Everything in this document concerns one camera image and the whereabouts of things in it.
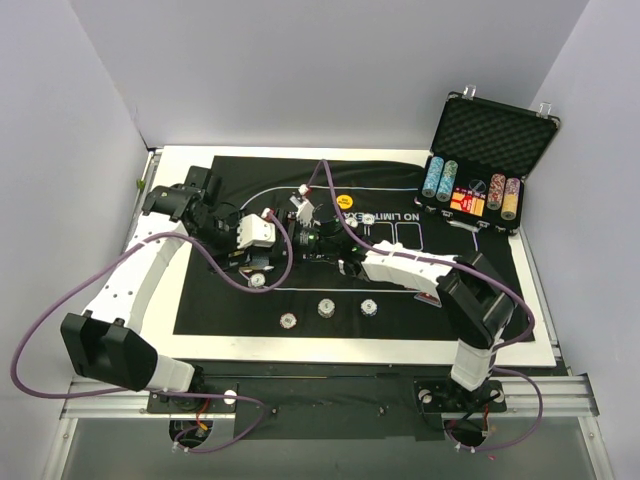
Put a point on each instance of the yellow big blind button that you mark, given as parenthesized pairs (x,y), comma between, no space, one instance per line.
(344,201)

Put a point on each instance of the yellow chip row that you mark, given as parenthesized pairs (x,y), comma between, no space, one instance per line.
(510,199)

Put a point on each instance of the green chip row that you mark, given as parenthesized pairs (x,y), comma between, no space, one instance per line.
(447,180)

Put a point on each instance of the red triangle dealer marker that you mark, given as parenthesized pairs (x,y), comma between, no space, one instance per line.
(429,299)

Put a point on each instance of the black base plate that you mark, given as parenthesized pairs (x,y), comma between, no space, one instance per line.
(300,401)

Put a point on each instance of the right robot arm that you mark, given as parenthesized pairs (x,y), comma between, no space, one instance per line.
(477,310)

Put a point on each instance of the grey chip stack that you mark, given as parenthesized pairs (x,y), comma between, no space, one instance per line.
(326,308)

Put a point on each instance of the red white chip front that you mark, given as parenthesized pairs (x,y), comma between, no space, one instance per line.
(288,320)

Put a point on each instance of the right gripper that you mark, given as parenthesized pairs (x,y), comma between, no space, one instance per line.
(310,240)

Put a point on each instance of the blue chip stack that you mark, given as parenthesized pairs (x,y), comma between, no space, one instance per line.
(368,307)

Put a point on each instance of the black aluminium chip case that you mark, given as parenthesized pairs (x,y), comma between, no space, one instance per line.
(486,137)

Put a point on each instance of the aluminium rail frame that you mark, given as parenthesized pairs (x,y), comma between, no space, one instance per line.
(566,396)

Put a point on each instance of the red chip row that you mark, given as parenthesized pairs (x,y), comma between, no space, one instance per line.
(496,191)

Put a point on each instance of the red card deck in case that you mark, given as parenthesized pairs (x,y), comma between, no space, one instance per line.
(468,201)

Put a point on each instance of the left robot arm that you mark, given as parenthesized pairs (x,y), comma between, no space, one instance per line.
(104,342)

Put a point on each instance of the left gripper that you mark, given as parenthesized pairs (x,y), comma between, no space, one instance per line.
(220,233)

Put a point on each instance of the black poker table mat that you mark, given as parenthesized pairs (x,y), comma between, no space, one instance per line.
(210,307)

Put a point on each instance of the light blue chip row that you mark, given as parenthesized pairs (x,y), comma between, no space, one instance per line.
(432,177)

